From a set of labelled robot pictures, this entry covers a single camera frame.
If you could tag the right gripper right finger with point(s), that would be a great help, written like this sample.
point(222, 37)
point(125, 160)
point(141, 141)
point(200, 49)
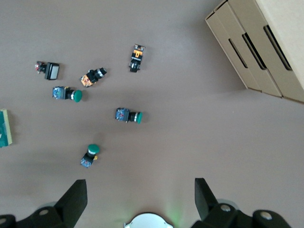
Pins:
point(206, 204)

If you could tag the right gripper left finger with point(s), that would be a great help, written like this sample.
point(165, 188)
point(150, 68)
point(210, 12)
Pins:
point(69, 204)

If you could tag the green load switch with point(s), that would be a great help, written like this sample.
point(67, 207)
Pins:
point(4, 133)

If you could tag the green mushroom button blue block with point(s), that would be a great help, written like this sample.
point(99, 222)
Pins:
point(77, 95)
point(93, 148)
point(123, 114)

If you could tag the orange black contact block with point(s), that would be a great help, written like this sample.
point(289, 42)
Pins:
point(136, 59)

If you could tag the stepped cardboard box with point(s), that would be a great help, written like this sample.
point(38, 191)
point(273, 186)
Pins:
point(261, 47)

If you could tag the black selector switch orange block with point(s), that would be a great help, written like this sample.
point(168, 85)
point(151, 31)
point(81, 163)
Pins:
point(91, 77)

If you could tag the black pink switch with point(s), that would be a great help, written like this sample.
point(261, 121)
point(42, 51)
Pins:
point(51, 70)

